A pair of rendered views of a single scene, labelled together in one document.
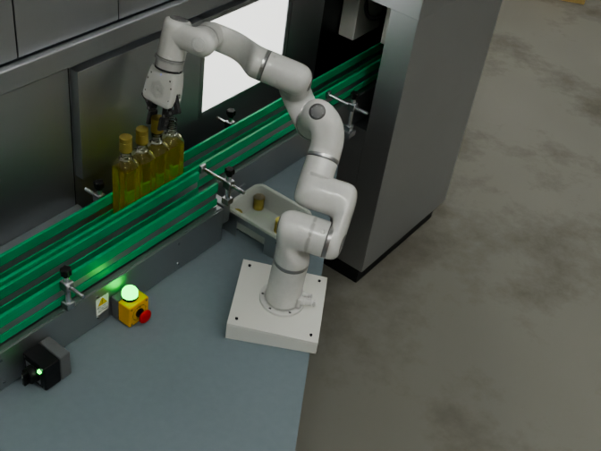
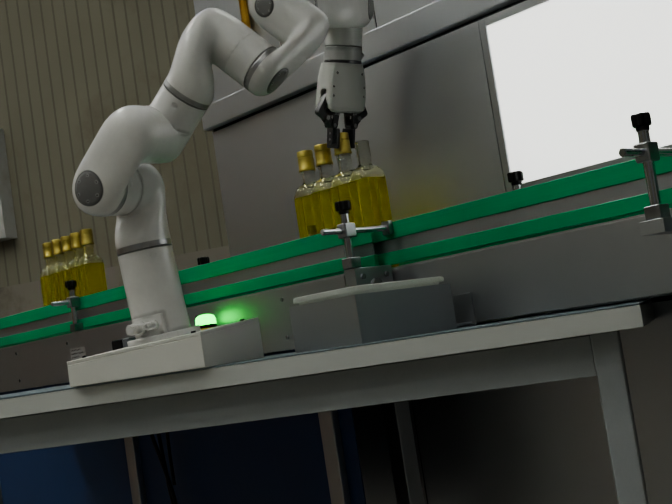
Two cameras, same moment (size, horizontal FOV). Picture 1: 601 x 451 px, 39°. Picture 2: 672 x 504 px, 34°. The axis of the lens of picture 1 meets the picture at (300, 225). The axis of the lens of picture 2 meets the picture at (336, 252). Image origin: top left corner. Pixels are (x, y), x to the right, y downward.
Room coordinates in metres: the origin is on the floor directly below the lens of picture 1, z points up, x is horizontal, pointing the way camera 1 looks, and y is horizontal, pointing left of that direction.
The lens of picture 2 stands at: (2.53, -1.72, 0.76)
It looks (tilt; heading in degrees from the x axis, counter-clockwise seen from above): 4 degrees up; 107
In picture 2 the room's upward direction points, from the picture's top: 9 degrees counter-clockwise
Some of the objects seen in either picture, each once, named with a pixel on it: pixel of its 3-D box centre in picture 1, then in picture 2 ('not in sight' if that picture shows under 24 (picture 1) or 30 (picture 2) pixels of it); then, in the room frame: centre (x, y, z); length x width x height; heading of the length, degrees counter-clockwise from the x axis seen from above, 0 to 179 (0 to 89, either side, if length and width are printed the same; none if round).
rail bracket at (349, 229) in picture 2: (222, 182); (357, 234); (1.99, 0.25, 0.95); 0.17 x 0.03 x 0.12; 58
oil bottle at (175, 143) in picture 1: (170, 164); (373, 218); (1.99, 0.40, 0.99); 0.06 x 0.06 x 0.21; 57
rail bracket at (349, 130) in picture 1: (343, 117); (663, 192); (2.54, -0.09, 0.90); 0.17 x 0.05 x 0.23; 58
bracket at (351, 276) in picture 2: (215, 206); (371, 285); (2.00, 0.26, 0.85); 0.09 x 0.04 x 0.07; 58
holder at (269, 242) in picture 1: (260, 217); (384, 316); (2.05, 0.12, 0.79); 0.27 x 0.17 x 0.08; 58
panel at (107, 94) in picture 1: (192, 71); (489, 110); (2.25, 0.39, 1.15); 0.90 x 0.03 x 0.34; 148
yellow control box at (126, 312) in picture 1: (131, 306); not in sight; (1.59, 0.42, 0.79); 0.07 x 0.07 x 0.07; 58
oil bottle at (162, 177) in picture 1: (156, 172); (353, 223); (1.94, 0.43, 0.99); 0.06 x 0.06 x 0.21; 59
